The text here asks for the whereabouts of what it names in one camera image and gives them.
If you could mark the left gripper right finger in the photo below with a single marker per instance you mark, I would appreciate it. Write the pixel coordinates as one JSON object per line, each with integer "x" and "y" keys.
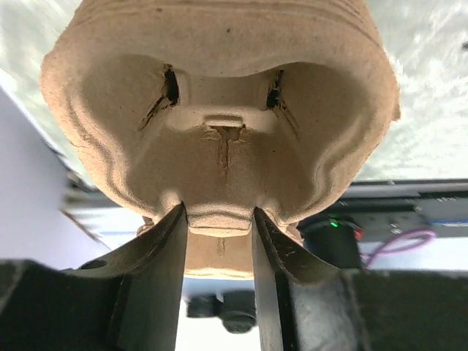
{"x": 303, "y": 303}

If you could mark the brown pulp cup carrier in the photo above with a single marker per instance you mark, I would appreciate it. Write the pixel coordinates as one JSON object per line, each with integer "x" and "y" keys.
{"x": 225, "y": 107}

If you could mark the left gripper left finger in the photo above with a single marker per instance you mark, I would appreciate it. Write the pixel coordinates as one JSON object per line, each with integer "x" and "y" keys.
{"x": 128, "y": 299}

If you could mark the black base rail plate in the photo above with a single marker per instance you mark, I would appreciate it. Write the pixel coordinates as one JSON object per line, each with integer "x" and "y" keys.
{"x": 406, "y": 225}

